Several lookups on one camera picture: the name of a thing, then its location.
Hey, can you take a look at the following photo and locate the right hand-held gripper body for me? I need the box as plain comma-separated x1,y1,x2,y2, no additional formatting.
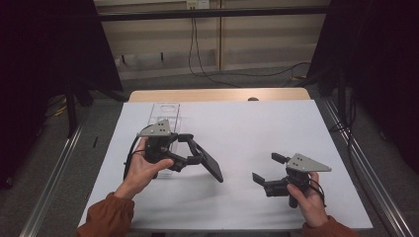
264,152,333,209

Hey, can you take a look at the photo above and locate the person's right hand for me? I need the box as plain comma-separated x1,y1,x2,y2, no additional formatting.
286,171,330,229

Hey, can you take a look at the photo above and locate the black floor cable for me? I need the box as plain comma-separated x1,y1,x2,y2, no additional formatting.
329,88,367,186

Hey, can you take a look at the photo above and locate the white wall socket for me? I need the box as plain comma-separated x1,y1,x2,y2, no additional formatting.
186,0,211,10

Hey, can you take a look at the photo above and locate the black horizontal bar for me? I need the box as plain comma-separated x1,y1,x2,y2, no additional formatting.
97,5,330,23

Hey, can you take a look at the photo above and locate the white table cover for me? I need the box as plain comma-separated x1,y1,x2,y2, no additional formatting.
77,99,375,231

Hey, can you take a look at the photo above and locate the black curtain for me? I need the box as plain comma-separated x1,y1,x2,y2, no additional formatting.
0,0,124,191
307,0,419,174

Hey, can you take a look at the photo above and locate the black tripod stand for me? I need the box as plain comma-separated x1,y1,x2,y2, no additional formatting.
63,78,129,139

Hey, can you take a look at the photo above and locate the black wall cable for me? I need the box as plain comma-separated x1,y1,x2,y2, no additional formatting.
192,17,312,78
188,17,243,89

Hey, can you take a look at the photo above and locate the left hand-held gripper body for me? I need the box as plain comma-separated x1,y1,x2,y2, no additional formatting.
136,118,191,174

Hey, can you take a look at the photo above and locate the black metal stand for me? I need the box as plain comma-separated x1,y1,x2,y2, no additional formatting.
304,62,350,126

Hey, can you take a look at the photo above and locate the clear plastic packaging box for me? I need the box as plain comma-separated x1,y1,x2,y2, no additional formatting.
144,102,183,181

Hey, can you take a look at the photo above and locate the person's left hand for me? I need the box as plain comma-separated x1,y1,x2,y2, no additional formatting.
113,137,175,200

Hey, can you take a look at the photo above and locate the aluminium rail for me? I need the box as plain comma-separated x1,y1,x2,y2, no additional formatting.
19,121,85,237
322,98,414,237

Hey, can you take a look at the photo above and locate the black smartphone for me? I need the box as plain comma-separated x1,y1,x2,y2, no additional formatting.
192,139,225,184

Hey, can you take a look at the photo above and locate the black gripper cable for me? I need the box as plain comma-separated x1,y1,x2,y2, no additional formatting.
309,179,328,208
123,123,155,182

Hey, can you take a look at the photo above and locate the yellow cable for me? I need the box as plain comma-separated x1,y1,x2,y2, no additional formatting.
48,103,68,118

